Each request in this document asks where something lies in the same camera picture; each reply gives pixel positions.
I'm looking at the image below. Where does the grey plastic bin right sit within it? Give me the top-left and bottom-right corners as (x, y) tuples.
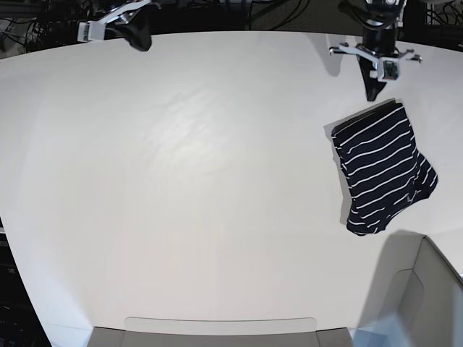
(375, 236), (462, 346)

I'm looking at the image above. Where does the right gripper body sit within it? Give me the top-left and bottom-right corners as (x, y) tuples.
(92, 0), (159, 35)

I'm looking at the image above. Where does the navy white striped T-shirt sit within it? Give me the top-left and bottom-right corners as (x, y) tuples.
(331, 100), (438, 236)

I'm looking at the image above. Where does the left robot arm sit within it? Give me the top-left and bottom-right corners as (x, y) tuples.
(329, 1), (422, 102)

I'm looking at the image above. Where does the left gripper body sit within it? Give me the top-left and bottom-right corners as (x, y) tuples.
(328, 26), (422, 69)

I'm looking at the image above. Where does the grey plastic bin front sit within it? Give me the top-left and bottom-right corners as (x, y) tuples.
(88, 317), (354, 346)

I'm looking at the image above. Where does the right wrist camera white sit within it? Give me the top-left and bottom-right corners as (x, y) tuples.
(77, 21), (106, 43)

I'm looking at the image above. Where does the grey plastic bin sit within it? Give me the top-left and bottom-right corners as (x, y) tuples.
(375, 236), (462, 346)
(88, 317), (354, 346)

